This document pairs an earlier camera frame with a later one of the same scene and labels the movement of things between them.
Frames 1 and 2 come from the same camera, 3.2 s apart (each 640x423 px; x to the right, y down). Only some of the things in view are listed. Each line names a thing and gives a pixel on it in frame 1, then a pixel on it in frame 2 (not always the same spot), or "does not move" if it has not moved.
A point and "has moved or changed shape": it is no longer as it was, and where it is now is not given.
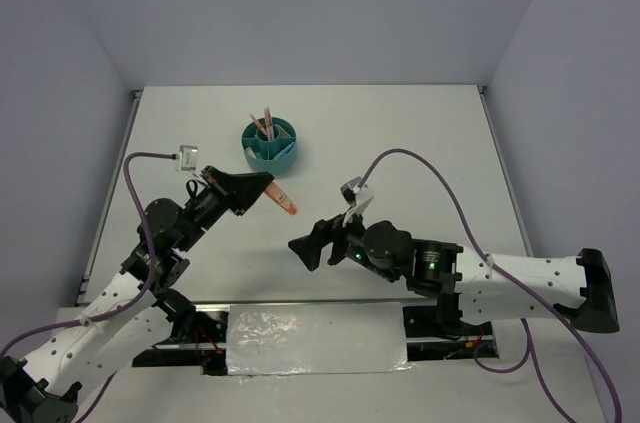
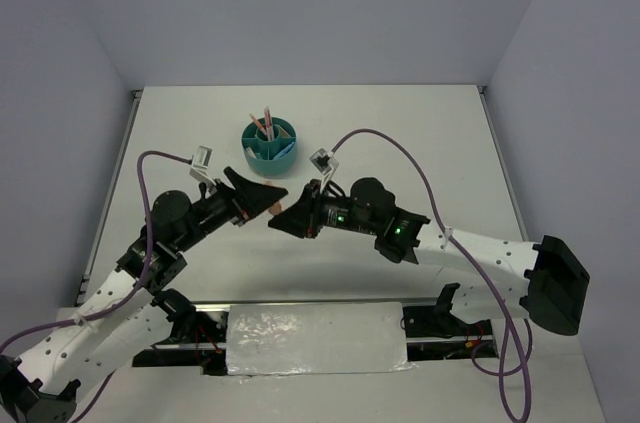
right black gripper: (308, 247) → (304, 219)
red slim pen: (258, 124) does not move
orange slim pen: (268, 123) does not move
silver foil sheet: (313, 338) does not move
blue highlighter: (285, 150) does not move
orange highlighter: (282, 198) has moved or changed shape
